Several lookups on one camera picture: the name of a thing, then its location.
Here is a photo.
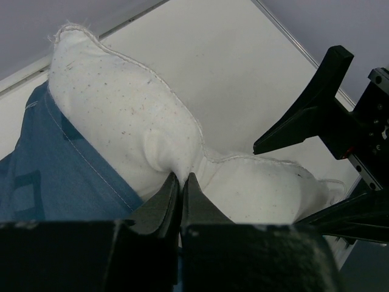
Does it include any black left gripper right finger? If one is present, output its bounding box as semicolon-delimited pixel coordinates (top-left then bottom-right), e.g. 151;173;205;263
181;174;340;291

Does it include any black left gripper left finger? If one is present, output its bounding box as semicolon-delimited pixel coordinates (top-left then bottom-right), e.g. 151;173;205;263
1;172;179;291

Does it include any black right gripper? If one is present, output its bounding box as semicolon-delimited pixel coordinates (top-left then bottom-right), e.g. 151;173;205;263
253;45;388;243

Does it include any blue letter-print pillowcase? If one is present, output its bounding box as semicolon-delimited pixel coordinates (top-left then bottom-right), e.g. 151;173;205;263
1;83;142;221

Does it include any white pillow with print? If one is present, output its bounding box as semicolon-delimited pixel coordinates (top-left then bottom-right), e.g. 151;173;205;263
49;32;346;223

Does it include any aluminium right side rail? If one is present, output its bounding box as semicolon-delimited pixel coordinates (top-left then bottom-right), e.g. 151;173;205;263
253;0;356;111

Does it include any aluminium rail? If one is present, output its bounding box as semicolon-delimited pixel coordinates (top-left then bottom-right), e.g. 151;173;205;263
253;0;356;111
1;1;163;96

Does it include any aluminium back rail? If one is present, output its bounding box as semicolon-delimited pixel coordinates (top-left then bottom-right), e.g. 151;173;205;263
1;1;163;96

